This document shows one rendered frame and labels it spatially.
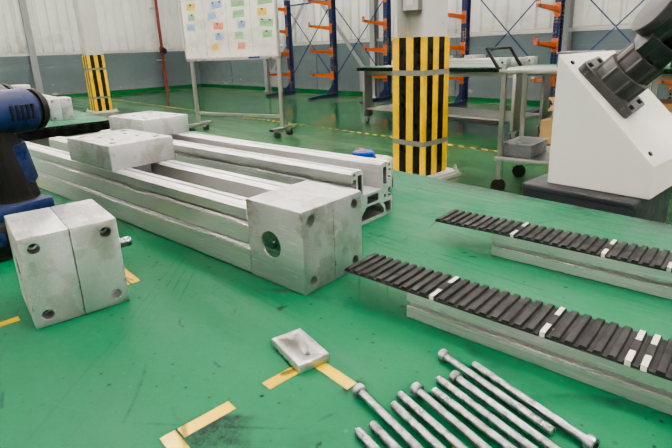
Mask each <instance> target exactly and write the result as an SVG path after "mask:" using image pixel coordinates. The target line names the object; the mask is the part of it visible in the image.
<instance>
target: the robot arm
mask: <svg viewBox="0 0 672 448"><path fill-rule="evenodd" d="M631 29H632V30H633V31H635V32H636V33H637V35H636V37H635V39H634V41H632V42H631V43H630V44H629V45H628V46H627V47H625V48H624V49H623V50H622V51H621V52H620V53H618V52H617V53H614V54H613V55H611V56H610V57H608V58H607V59H606V60H605V61H604V60H603V59H602V58H601V57H599V56H597V57H595V58H593V59H590V60H588V61H585V62H584V63H583V64H582V65H581V66H580V67H579V68H578V70H579V72H580V73H581V74H582V75H583V76H584V77H585V78H586V79H587V80H588V82H589V83H590V84H591V85H592V86H593V87H594V88H595V89H596V90H597V91H598V92H599V93H600V94H601V95H602V96H603V97H604V99H605V100H606V101H607V102H608V103H609V104H610V105H611V106H612V107H613V108H614V109H615V110H616V111H617V112H618V113H619V114H620V116H622V117H623V118H624V119H627V118H628V117H629V116H631V115H632V114H633V113H635V112H636V111H637V110H639V109H640V108H641V107H643V106H644V105H645V103H644V102H643V100H642V99H641V98H640V97H639V95H640V94H641V93H643V92H644V91H645V90H647V89H648V88H649V87H651V85H650V83H651V82H652V81H654V80H655V79H656V78H657V77H659V76H660V75H661V74H663V73H664V67H665V66H667V65H668V64H669V63H671V62H672V0H650V1H649V2H648V3H647V4H646V5H645V6H644V7H643V8H642V9H641V10H640V12H639V13H638V14H637V16H636V17H635V19H634V20H633V22H632V25H631Z"/></svg>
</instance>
